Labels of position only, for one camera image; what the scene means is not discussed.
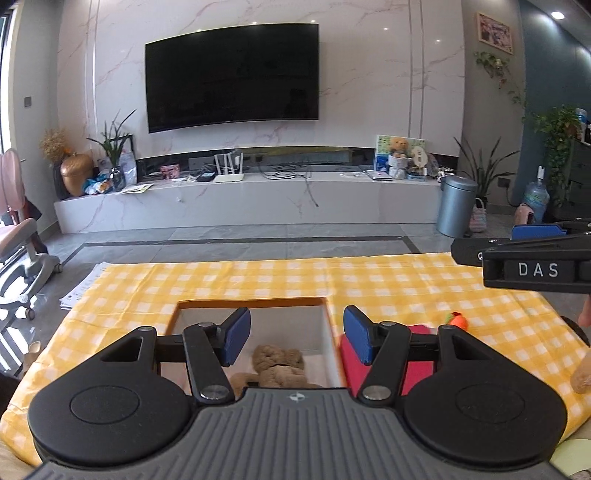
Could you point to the dried flower bunch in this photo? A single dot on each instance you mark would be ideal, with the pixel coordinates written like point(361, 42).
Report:
point(54, 143)

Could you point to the hanging vine plant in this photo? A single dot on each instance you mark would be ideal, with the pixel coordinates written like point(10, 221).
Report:
point(501, 74)

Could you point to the grey metal trash can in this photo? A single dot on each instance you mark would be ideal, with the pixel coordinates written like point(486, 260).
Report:
point(456, 207)

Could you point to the pink stool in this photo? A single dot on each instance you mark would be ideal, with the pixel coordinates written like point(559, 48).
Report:
point(524, 214)

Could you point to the flat white tablet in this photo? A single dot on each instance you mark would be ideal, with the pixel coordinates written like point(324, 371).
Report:
point(382, 176)

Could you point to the dark cabinet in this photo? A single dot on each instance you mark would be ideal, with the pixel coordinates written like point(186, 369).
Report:
point(579, 184)

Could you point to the loose papers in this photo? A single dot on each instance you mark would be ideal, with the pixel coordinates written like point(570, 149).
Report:
point(137, 187)

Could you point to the long-leaf potted plant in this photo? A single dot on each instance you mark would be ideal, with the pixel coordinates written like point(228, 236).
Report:
point(485, 170)

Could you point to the pink patterned box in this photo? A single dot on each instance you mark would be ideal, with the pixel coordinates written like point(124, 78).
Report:
point(170, 171)

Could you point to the gold vase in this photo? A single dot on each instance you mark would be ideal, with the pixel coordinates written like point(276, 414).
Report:
point(76, 173)

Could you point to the bushy green cabinet plant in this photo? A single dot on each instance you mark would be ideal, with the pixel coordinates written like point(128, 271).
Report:
point(558, 129)

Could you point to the white marble tv console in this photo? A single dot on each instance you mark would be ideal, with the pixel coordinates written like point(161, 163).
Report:
point(249, 203)

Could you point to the round white plaque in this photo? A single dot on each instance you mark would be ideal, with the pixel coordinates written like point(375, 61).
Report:
point(419, 157)

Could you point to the framed wall photo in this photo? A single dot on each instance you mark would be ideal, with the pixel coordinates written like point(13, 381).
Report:
point(495, 33)

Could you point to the white printed bag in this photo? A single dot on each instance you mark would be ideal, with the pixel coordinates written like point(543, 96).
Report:
point(127, 168)

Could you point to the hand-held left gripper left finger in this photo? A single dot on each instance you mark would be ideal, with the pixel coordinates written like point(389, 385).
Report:
point(235, 334)

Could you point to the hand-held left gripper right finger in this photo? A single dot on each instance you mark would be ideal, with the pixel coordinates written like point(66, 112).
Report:
point(358, 334)

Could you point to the blue snack bag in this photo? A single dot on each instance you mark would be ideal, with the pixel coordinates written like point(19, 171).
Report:
point(98, 185)

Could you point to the orange cardboard box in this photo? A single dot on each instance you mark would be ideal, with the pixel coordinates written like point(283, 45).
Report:
point(318, 332)

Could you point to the person's right hand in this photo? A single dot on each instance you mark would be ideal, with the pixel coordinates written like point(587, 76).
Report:
point(585, 311)

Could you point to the blue water jug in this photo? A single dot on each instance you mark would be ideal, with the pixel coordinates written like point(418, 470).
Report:
point(536, 194)

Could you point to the orange crochet toy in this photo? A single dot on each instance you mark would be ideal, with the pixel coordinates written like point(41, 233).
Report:
point(456, 321)

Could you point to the white router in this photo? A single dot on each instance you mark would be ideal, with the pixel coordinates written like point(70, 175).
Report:
point(228, 173)

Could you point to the brown knitted plush toy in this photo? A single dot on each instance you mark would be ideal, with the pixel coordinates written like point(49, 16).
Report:
point(279, 369)

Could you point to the green potted plant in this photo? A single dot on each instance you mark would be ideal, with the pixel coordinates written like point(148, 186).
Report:
point(113, 136)

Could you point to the printed picture board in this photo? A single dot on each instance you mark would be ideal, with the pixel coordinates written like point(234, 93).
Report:
point(383, 152)

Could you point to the black wall television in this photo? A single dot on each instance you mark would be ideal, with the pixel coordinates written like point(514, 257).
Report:
point(231, 78)

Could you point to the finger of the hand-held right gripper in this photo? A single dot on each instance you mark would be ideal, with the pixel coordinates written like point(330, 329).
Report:
point(538, 231)
point(538, 270)

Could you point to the pink woven basket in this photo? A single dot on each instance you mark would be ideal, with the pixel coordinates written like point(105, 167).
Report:
point(478, 217)

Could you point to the pink box lid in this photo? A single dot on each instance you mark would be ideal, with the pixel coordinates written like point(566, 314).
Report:
point(418, 350)

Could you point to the yellow checked cloth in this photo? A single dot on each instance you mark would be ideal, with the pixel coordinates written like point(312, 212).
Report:
point(138, 286)

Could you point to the brown teddy bear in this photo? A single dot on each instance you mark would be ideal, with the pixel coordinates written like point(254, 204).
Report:
point(399, 157)

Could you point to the pink desk chair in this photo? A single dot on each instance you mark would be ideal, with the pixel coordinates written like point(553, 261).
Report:
point(18, 249)

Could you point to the tan plush toy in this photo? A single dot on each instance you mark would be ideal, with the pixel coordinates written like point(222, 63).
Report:
point(242, 383)

